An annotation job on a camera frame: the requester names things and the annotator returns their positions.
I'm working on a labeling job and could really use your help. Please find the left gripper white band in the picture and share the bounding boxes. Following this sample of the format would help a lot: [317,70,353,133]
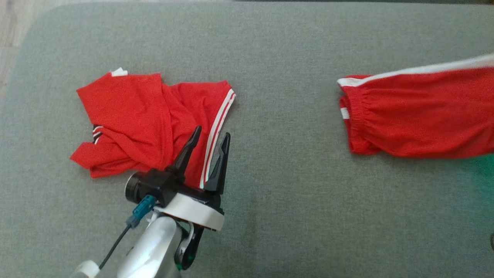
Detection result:
[154,126,231,232]

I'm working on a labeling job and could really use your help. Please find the red Bulls jersey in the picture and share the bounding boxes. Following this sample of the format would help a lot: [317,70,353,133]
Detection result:
[69,68,237,190]

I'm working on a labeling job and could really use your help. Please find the red shorts with white stripe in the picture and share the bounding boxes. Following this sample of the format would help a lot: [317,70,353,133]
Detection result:
[337,53,494,159]

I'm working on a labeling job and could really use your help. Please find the teal left cable connector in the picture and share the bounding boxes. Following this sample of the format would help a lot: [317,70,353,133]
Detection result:
[127,195,156,229]

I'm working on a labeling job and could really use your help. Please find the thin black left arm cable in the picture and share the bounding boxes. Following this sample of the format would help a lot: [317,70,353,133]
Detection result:
[98,224,132,270]

